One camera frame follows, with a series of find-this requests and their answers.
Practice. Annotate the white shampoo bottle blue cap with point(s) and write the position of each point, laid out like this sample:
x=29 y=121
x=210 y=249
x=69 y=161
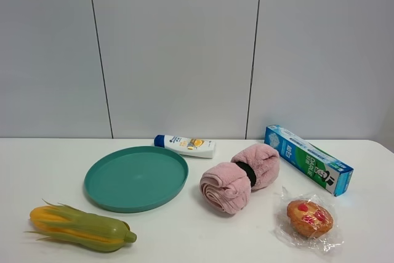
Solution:
x=186 y=146

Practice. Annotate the pink rolled towel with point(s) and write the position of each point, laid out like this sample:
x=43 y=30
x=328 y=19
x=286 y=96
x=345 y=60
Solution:
x=228 y=185

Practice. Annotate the teal round plastic plate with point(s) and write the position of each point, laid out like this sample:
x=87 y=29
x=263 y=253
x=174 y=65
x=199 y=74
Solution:
x=136 y=179

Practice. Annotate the wrapped muffin with red topping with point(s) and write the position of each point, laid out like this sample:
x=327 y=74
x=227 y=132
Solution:
x=307 y=222

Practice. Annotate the blue green toothpaste box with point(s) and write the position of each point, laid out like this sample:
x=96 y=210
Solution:
x=325 y=170

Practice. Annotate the toy corn cob green husk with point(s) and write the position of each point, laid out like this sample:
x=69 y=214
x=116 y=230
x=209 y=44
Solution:
x=70 y=225

